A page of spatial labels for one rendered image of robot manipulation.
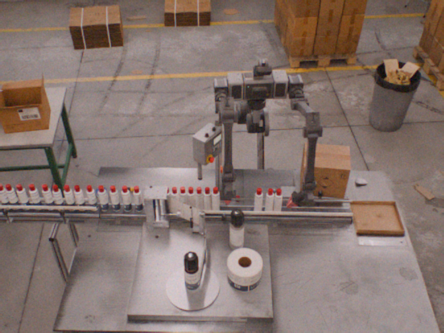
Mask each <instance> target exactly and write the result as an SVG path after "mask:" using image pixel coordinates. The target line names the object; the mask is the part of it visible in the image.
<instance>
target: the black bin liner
mask: <svg viewBox="0 0 444 333"><path fill-rule="evenodd" d="M404 65H405V63H402V62H398V68H399V69H402V68H403V67H404ZM386 77H387V73H386V69H385V63H382V64H380V65H378V66H377V68H376V70H375V74H374V80H375V82H376V84H378V85H379V86H381V87H383V88H384V89H392V90H394V91H396V92H401V93H409V92H412V91H413V90H416V89H417V88H418V87H419V85H420V81H421V78H422V75H421V73H420V72H419V71H418V70H417V71H416V72H415V73H414V74H413V75H412V76H411V77H410V78H409V81H410V84H409V85H398V84H394V83H390V82H388V81H386V80H385V78H386Z"/></svg>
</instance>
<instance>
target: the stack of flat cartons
mask: <svg viewBox="0 0 444 333"><path fill-rule="evenodd" d="M69 33H70V35H71V39H72V42H73V48H74V50H83V49H92V48H102V47H103V48H108V47H117V46H124V35H123V25H122V18H121V14H120V5H112V6H108V7H103V6H99V7H85V8H71V14H70V21H69Z"/></svg>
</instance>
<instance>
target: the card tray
mask: <svg viewBox="0 0 444 333"><path fill-rule="evenodd" d="M350 208H351V212H352V213H353V215H352V217H353V221H354V223H355V229H356V233H371V234H372V235H403V234H404V232H405V229H404V225H403V222H402V218H401V215H400V212H399V209H398V205H397V202H396V201H375V200H352V203H350Z"/></svg>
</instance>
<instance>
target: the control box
mask: <svg viewBox="0 0 444 333"><path fill-rule="evenodd" d="M212 127H215V125H214V124H212V123H208V124H206V125H205V126H204V127H203V128H202V129H201V130H199V131H198V132H197V133H195V134H194V135H193V136H192V147H193V160H195V161H197V162H199V163H201V164H203V165H207V164H208V163H209V160H208V159H209V157H214V158H215V157H216V156H217V155H218V154H220V152H222V145H221V146H220V147H218V148H217V149H216V150H215V151H214V152H213V149H212V148H213V147H214V146H215V145H216V144H217V143H219V142H220V141H221V140H222V139H220V140H219V141H218V142H217V143H216V144H215V145H213V138H214V137H215V136H216V135H217V134H218V133H219V132H221V131H222V129H221V128H216V131H212V130H211V129H212ZM205 133H208V135H209V137H204V135H205Z"/></svg>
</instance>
